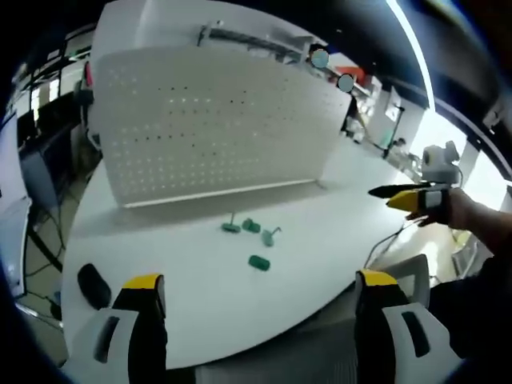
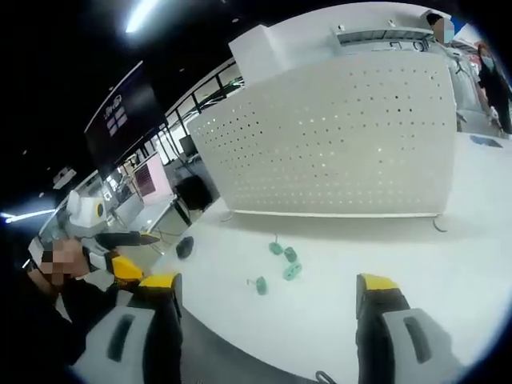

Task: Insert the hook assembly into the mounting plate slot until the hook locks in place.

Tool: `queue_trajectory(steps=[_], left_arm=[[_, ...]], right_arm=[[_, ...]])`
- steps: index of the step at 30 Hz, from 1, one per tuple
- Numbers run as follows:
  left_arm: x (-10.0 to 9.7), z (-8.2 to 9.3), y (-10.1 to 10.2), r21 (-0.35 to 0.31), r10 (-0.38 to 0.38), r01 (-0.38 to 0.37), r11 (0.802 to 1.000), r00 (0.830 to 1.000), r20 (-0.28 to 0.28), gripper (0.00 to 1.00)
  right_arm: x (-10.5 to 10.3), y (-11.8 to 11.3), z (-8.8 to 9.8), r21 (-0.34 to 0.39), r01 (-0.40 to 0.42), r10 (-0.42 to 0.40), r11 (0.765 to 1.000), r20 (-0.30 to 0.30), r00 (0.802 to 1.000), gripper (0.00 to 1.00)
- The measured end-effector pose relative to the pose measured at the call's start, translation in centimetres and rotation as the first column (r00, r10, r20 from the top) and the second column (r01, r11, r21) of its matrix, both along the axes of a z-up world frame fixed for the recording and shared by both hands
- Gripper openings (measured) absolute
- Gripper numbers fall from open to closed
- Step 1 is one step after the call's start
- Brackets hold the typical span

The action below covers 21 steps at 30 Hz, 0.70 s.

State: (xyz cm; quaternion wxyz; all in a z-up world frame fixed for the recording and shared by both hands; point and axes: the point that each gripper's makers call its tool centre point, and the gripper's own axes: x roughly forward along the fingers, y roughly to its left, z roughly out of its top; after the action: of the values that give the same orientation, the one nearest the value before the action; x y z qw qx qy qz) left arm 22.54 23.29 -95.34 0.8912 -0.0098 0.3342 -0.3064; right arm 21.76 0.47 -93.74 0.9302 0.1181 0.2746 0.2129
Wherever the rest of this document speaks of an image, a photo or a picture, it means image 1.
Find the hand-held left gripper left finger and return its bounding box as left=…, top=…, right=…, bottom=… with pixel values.
left=66, top=273, right=169, bottom=384

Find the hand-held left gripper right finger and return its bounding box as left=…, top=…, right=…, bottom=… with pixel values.
left=354, top=269, right=462, bottom=384

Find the white perforated mounting plate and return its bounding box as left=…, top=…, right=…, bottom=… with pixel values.
left=92, top=42, right=354, bottom=210

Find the person's right hand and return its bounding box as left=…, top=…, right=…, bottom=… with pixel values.
left=405, top=186, right=483, bottom=238

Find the black computer mouse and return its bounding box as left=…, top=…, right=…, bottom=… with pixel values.
left=77, top=262, right=113, bottom=311

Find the person's dark clothing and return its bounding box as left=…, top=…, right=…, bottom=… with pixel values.
left=428, top=255, right=512, bottom=361

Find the dark computer monitor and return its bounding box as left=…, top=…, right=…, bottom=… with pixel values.
left=18, top=138, right=62, bottom=209

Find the large white cabinet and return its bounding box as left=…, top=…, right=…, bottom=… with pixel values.
left=91, top=0, right=321, bottom=87

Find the grey cable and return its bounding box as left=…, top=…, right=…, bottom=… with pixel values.
left=364, top=223, right=413, bottom=270

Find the metal rail bracket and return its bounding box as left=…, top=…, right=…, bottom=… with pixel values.
left=196, top=24, right=307, bottom=55

